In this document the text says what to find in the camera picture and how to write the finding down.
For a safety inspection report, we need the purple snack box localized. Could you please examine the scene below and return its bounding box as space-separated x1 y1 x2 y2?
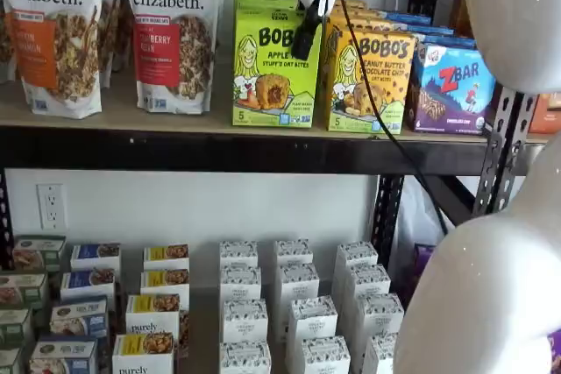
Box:
411 242 436 296

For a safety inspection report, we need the green-label granola box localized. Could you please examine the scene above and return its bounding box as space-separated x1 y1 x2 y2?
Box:
0 272 50 310
0 346 26 374
0 307 35 347
11 235 67 273

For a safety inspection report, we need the white patterned pantry box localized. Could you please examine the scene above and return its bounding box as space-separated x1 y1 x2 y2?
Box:
222 299 269 345
287 335 352 374
219 241 259 271
275 263 321 331
341 264 392 305
274 239 314 268
334 241 380 279
348 293 405 349
218 341 273 374
219 265 263 304
286 295 338 349
361 332 401 374

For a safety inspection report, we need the yellow-label granola box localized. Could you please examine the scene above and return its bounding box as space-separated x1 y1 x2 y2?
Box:
125 293 181 340
111 332 175 374
143 243 191 273
139 268 191 310

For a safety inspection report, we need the white granola bag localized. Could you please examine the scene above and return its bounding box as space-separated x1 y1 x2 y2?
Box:
0 0 19 85

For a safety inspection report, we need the large orange snack box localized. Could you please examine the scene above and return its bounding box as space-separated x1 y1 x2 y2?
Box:
528 92 561 135

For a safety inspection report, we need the orange-label granola bag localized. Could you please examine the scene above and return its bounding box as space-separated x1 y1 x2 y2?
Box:
0 0 103 120

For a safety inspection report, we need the blue purple Zbar box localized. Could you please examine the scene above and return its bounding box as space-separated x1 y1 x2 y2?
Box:
394 22 456 39
414 33 479 52
379 9 433 27
405 43 497 135

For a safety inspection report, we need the white plastic sheet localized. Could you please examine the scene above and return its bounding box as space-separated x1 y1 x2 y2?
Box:
392 175 446 270

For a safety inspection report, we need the red-label granola bag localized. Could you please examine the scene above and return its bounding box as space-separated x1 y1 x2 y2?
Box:
123 0 226 116

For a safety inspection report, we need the white wall outlet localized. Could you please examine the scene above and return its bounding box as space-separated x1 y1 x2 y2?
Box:
37 183 68 231

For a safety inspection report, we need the black cable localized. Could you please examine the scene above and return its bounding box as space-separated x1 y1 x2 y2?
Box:
305 0 451 236

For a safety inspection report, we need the black metal shelving unit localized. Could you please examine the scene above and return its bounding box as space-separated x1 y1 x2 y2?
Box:
499 91 551 217
0 0 549 272

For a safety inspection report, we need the blue-label granola box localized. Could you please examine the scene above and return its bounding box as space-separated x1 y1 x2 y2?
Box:
28 337 99 374
69 243 123 277
60 268 117 305
49 297 110 340

